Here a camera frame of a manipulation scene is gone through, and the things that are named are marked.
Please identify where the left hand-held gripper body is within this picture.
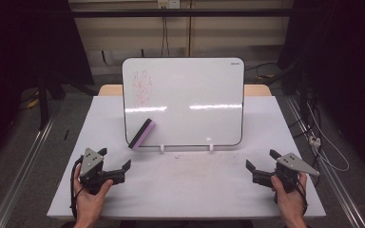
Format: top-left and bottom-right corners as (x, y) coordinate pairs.
(79, 147), (126, 195)

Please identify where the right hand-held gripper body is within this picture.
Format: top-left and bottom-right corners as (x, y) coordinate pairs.
(252, 152), (320, 195)

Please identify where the purple and black whiteboard eraser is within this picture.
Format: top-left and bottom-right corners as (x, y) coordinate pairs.
(127, 118), (157, 151)

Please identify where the white whiteboard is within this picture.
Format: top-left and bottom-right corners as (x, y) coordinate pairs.
(122, 57), (246, 149)

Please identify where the person's left hand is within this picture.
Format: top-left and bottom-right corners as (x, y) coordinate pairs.
(72, 172), (115, 224)

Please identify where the person's right hand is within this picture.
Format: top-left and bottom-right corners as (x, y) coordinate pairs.
(270, 172), (309, 223)

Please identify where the wooden table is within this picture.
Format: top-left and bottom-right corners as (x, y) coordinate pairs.
(98, 84), (273, 98)

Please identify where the black curtain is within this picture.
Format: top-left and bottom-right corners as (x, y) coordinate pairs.
(0, 0), (95, 172)
(277, 0), (365, 179)

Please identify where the thin wooden pole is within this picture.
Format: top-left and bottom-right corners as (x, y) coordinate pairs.
(187, 0), (194, 58)

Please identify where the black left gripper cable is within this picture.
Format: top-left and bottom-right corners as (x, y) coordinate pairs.
(69, 156), (85, 220)

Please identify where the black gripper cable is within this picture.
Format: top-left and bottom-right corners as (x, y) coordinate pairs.
(69, 156), (85, 220)
(294, 177), (309, 217)

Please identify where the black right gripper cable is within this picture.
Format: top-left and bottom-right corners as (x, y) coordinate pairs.
(294, 177), (309, 217)

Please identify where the white cable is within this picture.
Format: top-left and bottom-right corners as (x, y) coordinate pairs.
(306, 102), (351, 173)

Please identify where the metal floor rail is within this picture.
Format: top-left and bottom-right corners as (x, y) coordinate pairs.
(0, 115), (58, 228)
(285, 94), (365, 228)

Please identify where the black floor cable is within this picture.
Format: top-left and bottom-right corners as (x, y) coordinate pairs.
(244, 61), (288, 84)

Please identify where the black hanging cable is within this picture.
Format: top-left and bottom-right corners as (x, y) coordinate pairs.
(161, 15), (171, 58)

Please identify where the white wall socket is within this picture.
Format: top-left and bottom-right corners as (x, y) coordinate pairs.
(157, 0), (182, 10)

